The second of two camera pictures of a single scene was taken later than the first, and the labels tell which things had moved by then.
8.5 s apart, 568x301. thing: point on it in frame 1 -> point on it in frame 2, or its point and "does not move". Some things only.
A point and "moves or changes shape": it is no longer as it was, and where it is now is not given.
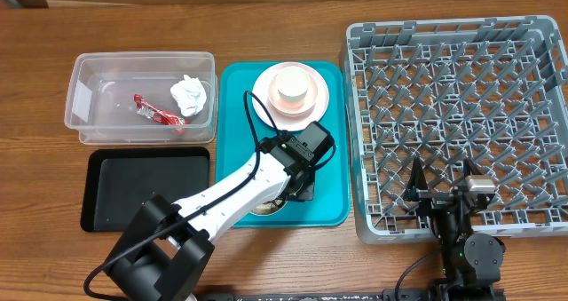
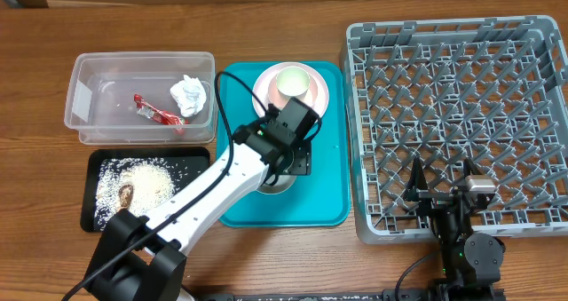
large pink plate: (285, 122) does not move
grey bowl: (267, 209) moves or changes shape
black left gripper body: (306, 188) -> (302, 159)
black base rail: (359, 295) does not move
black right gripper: (432, 199) does not move
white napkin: (189, 95) does not move
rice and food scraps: (265, 209) -> (136, 184)
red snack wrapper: (156, 114) does not move
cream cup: (293, 83) does not move
